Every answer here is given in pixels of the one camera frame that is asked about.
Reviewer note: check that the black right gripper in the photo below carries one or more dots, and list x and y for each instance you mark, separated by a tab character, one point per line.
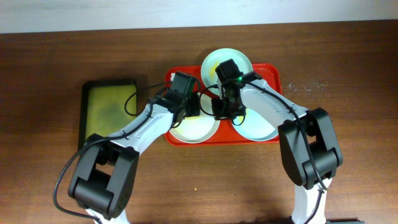
219	114

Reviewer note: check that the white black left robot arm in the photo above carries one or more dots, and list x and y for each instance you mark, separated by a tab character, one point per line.
104	175

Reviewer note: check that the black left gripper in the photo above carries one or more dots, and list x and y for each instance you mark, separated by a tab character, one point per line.
191	107

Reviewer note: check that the light blue plate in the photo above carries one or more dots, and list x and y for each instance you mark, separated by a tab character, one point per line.
254	127

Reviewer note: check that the light green plate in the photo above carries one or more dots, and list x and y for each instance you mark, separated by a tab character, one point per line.
208	74

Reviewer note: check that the black sponge tray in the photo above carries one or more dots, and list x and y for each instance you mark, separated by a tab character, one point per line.
106	107

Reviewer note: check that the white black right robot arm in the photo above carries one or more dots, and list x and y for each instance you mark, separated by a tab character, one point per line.
308	145

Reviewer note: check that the red plastic tray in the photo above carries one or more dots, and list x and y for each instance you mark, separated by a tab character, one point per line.
226	134

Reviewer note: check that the white plate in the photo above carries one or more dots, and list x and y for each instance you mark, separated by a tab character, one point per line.
196	129

